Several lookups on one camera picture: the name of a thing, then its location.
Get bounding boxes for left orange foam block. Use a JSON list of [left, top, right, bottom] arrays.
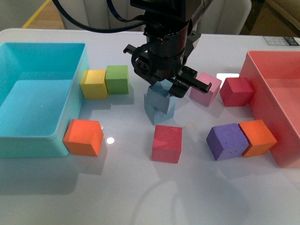
[[63, 119, 104, 157]]

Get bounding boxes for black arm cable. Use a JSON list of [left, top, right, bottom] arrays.
[[51, 0, 147, 33]]

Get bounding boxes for coral red foam block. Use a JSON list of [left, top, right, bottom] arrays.
[[151, 125, 182, 164]]

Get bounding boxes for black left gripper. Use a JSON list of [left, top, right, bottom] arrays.
[[123, 32, 211, 98]]

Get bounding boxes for beige chair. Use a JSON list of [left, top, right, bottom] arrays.
[[192, 0, 252, 35], [59, 0, 144, 29]]

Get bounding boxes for right beige chair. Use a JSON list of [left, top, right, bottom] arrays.
[[192, 0, 252, 35]]

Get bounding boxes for orange foam block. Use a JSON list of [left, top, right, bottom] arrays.
[[63, 119, 104, 157], [239, 120, 277, 158]]

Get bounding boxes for right orange foam block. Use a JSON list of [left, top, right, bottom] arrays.
[[239, 120, 277, 158]]

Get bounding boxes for dark red foam block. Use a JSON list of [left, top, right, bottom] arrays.
[[219, 77, 254, 107]]

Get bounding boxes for pink plastic bin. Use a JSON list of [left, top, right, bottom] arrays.
[[240, 51, 300, 168]]

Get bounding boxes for base light blue foam block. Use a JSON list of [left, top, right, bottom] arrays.
[[144, 104, 175, 125]]

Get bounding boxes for teal plastic bin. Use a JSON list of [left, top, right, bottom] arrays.
[[0, 42, 89, 158]]

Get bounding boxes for pink foam block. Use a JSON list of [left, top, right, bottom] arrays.
[[189, 72, 222, 107]]

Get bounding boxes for yellow foam block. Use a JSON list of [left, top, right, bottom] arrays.
[[80, 69, 108, 99]]

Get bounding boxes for green foam block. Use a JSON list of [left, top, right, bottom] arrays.
[[105, 65, 129, 95]]

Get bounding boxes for left beige chair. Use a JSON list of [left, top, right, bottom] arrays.
[[59, 0, 144, 29]]

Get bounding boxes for table label sticker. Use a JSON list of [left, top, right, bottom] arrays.
[[264, 36, 300, 46]]

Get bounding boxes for near purple foam block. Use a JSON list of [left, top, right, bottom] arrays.
[[206, 123, 249, 161]]

